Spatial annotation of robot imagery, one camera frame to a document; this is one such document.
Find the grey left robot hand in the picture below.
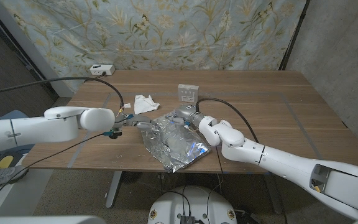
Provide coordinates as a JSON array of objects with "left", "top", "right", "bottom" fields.
[{"left": 121, "top": 113, "right": 161, "bottom": 132}]

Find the black round object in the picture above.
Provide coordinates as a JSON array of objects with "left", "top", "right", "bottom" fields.
[{"left": 121, "top": 170, "right": 142, "bottom": 184}]

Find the grey door frame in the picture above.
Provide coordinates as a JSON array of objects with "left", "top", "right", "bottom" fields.
[{"left": 0, "top": 0, "right": 75, "bottom": 98}]

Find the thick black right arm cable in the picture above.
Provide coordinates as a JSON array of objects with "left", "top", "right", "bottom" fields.
[{"left": 195, "top": 97, "right": 288, "bottom": 224}]

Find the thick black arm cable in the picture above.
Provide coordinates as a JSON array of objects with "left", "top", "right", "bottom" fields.
[
  {"left": 195, "top": 97, "right": 288, "bottom": 224},
  {"left": 0, "top": 76, "right": 125, "bottom": 108}
]

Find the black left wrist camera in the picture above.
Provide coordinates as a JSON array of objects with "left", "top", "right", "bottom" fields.
[{"left": 104, "top": 129, "right": 123, "bottom": 140}]

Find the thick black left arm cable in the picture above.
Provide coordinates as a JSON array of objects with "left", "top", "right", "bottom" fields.
[{"left": 0, "top": 76, "right": 125, "bottom": 108}]

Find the grey metal table leg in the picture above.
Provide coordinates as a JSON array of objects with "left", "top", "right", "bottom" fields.
[
  {"left": 105, "top": 170, "right": 122, "bottom": 208},
  {"left": 262, "top": 174, "right": 284, "bottom": 215}
]

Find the white power strip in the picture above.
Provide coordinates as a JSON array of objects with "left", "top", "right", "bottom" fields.
[{"left": 89, "top": 64, "right": 116, "bottom": 77}]

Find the thin black left wrist cable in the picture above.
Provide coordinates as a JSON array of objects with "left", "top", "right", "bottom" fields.
[{"left": 0, "top": 133, "right": 105, "bottom": 214}]

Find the crinkled aluminum foil sheet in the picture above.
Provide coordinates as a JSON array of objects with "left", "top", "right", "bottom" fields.
[{"left": 140, "top": 108, "right": 211, "bottom": 174}]

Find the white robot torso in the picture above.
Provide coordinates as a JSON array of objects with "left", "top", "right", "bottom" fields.
[{"left": 147, "top": 185, "right": 238, "bottom": 224}]

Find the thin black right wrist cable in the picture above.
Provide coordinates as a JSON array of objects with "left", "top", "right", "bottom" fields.
[{"left": 206, "top": 145, "right": 225, "bottom": 224}]

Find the floral printed backdrop cloth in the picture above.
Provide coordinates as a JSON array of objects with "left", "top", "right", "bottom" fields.
[{"left": 0, "top": 0, "right": 309, "bottom": 93}]

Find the black backdrop stand pole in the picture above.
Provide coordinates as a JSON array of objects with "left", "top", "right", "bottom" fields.
[{"left": 279, "top": 0, "right": 310, "bottom": 71}]

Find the small grey box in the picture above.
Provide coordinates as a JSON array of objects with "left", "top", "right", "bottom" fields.
[{"left": 177, "top": 83, "right": 200, "bottom": 104}]

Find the crumpled white napkin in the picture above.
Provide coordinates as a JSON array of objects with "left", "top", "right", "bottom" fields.
[{"left": 134, "top": 94, "right": 161, "bottom": 116}]

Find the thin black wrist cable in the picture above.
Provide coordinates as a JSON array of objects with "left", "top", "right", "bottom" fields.
[
  {"left": 0, "top": 133, "right": 105, "bottom": 214},
  {"left": 206, "top": 145, "right": 225, "bottom": 224}
]

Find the black power strip cord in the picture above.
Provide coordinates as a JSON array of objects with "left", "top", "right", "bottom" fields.
[{"left": 83, "top": 72, "right": 108, "bottom": 83}]

